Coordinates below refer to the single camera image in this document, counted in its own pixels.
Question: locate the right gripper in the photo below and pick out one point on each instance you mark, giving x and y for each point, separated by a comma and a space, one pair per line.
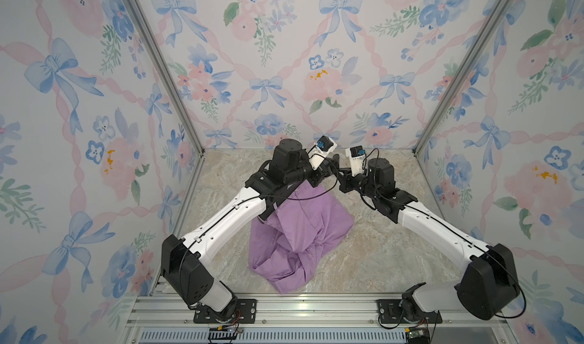
345, 179

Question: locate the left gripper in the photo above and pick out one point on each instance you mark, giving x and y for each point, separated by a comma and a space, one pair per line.
320, 172

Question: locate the purple trousers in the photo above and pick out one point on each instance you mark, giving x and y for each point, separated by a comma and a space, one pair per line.
286, 248

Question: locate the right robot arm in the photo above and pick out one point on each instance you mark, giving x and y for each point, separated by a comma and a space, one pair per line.
489, 279

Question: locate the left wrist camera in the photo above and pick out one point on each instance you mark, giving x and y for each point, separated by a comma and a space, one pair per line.
320, 151

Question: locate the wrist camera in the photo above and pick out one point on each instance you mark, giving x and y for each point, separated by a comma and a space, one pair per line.
356, 156
320, 151

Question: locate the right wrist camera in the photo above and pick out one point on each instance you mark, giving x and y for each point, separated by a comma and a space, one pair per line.
356, 156

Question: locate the right aluminium corner post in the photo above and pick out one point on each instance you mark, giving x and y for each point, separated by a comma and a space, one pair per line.
475, 51

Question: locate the aluminium corner post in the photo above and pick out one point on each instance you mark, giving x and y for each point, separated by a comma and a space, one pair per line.
137, 16
475, 51

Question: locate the left aluminium corner post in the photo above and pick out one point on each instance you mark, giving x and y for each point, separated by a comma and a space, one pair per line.
137, 16

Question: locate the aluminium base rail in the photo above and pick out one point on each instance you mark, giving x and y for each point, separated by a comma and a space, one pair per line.
306, 318

